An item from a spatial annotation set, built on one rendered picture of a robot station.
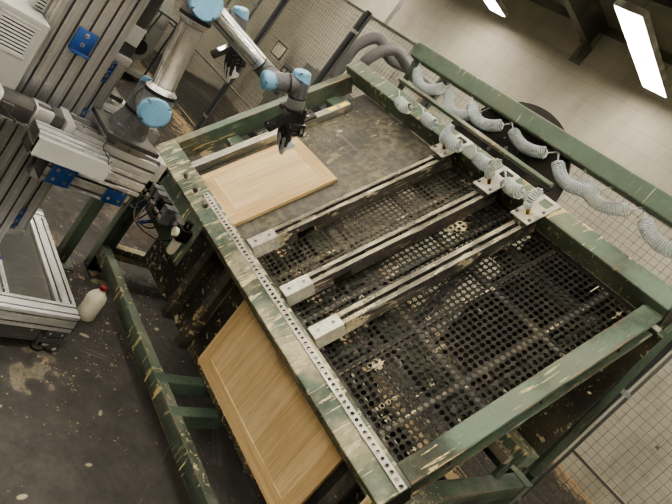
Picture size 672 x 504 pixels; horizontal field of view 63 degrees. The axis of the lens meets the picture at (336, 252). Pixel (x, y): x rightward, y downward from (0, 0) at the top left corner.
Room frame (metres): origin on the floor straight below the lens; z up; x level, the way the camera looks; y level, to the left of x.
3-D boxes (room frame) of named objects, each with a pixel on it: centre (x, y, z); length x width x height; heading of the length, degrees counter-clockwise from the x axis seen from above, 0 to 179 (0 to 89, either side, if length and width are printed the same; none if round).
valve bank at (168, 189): (2.49, 0.78, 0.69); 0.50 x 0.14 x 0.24; 51
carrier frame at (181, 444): (2.71, -0.18, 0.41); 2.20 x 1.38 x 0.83; 51
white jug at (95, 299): (2.48, 0.79, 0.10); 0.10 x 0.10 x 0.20
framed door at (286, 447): (2.14, -0.16, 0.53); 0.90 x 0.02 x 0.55; 51
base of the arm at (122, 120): (2.07, 0.94, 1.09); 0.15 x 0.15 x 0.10
